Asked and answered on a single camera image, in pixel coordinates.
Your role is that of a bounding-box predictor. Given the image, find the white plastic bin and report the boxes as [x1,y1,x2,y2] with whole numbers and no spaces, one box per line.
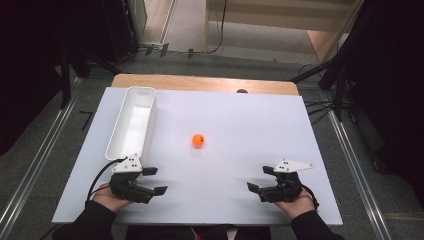
[105,86,158,165]

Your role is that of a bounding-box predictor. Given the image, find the orange ball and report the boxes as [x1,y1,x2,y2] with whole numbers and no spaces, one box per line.
[192,133,206,149]

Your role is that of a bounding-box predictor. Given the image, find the black hanging cable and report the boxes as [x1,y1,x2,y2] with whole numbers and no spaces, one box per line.
[206,0,228,55]

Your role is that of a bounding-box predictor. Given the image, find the black stand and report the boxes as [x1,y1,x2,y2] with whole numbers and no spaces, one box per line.
[54,43,121,110]
[290,49,354,123]

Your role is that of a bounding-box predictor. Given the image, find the black curtain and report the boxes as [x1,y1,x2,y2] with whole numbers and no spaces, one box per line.
[328,0,424,208]
[0,0,139,158]

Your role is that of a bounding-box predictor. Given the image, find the person's left hand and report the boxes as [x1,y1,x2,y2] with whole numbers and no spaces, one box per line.
[92,182,135,214]

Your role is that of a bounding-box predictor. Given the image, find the person's right hand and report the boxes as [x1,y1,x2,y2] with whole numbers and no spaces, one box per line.
[274,187,316,221]

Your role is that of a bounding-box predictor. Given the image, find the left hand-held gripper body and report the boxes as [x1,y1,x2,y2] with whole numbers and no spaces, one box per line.
[109,152,156,204]

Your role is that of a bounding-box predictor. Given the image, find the black floor cables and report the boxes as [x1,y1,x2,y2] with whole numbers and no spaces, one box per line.
[303,99,336,126]

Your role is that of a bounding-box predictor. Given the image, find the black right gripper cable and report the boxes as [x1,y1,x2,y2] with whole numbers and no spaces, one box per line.
[301,184,320,211]

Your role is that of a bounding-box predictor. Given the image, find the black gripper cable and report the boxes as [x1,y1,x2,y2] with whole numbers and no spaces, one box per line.
[301,184,320,211]
[85,156,129,203]

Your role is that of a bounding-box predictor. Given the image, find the wooden table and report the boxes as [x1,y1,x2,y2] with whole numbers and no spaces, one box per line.
[110,73,300,97]

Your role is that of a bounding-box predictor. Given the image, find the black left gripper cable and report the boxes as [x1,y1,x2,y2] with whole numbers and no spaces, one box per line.
[85,156,129,203]

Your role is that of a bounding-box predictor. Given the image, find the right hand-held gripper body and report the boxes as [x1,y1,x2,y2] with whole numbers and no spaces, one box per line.
[258,159,314,203]

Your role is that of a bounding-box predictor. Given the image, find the white board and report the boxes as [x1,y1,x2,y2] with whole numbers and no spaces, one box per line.
[52,87,344,227]

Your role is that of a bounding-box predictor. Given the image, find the metal floor rail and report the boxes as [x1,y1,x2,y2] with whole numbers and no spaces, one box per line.
[328,109,393,240]
[0,77,83,236]

